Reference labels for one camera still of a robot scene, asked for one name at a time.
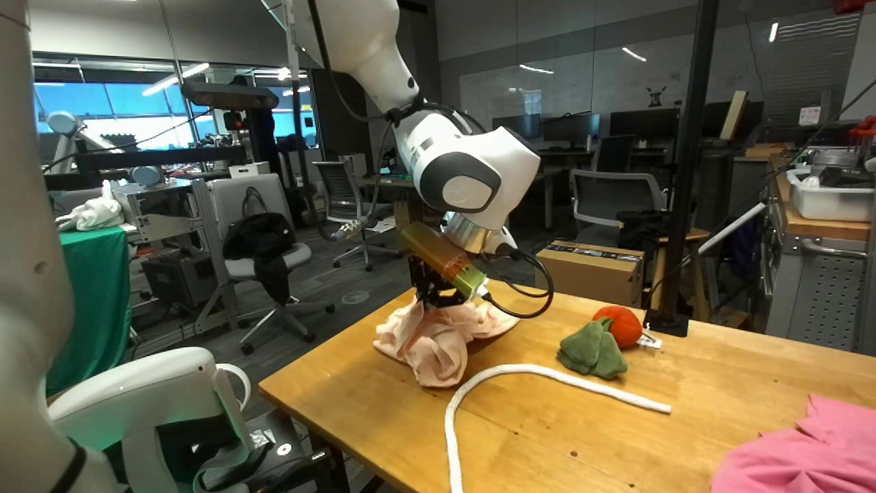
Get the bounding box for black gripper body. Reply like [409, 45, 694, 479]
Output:
[405, 256, 468, 309]

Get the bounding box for peach t-shirt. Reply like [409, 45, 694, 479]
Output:
[370, 297, 520, 393]

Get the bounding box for plush red radish green leaves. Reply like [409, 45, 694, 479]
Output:
[554, 305, 664, 383]

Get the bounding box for pink t-shirt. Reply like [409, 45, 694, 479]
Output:
[708, 393, 876, 493]

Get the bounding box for small grey office chair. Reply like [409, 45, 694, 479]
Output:
[312, 160, 377, 271]

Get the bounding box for brown cardboard box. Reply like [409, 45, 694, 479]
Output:
[531, 239, 645, 309]

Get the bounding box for black jacket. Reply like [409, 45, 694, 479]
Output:
[222, 212, 298, 309]

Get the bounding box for dark computer monitor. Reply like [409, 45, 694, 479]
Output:
[490, 113, 549, 147]
[608, 108, 682, 145]
[545, 109, 604, 147]

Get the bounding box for black stand pole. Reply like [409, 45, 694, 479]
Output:
[639, 0, 723, 340]

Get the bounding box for black bar-shaped device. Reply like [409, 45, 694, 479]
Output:
[178, 79, 279, 113]

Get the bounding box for white slanted pole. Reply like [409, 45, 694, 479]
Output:
[694, 201, 768, 257]

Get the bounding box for green cloth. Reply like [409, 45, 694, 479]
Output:
[43, 228, 134, 398]

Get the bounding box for leaning wooden board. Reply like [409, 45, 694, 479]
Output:
[716, 89, 750, 145]

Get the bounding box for white plush toy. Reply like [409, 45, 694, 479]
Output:
[52, 182, 125, 234]

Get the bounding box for grey cabinet wooden top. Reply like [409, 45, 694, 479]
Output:
[762, 173, 876, 356]

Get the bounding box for white bin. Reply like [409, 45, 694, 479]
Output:
[787, 169, 876, 224]

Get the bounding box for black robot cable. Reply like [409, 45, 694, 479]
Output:
[476, 245, 554, 324]

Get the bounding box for white rope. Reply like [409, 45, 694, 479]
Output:
[439, 362, 674, 493]

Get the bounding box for mesh office chair white frame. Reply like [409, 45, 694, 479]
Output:
[568, 167, 669, 247]

